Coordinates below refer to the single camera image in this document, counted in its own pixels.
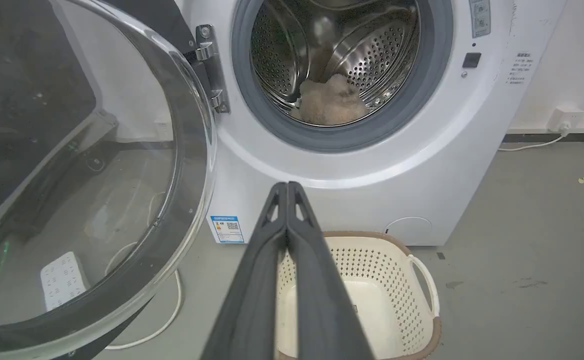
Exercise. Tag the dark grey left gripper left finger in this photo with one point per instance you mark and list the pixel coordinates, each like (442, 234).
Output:
(252, 295)

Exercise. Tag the beige fluffy garment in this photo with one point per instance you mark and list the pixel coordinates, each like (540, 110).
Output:
(333, 101)

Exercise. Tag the round glass washing machine door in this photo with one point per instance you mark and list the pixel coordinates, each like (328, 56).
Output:
(87, 165)

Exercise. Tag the white power strip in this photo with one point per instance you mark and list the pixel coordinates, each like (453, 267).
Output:
(63, 280)

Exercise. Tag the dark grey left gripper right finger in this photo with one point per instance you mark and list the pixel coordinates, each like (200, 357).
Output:
(322, 295)

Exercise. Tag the white front-load washing machine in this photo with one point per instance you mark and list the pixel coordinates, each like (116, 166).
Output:
(422, 165)

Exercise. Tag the cream perforated laundry basket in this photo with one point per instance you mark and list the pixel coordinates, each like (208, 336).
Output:
(387, 300)

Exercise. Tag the white wall plug adapter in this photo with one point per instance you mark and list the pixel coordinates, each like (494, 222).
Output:
(565, 119)

